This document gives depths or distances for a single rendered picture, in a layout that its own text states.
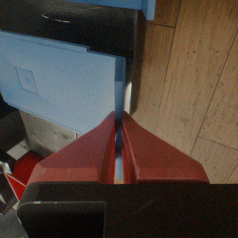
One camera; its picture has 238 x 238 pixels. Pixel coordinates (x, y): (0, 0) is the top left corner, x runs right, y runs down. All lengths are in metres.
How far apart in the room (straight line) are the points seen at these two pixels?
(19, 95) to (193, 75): 0.16
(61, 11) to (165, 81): 0.11
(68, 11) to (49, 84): 0.06
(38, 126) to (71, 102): 0.21
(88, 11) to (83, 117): 0.08
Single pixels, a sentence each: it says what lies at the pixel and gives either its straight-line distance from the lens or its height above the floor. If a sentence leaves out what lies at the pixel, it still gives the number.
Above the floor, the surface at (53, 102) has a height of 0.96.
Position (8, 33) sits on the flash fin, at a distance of 0.18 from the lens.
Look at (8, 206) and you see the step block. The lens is 0.54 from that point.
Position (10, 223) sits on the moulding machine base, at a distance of 5.45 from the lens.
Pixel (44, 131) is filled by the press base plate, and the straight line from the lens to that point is 0.36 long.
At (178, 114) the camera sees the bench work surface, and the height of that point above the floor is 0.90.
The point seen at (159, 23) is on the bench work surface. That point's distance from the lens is 0.17.
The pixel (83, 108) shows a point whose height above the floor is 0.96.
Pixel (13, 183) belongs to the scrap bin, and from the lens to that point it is 0.46.
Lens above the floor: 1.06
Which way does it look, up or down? 44 degrees down
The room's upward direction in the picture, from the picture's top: 137 degrees counter-clockwise
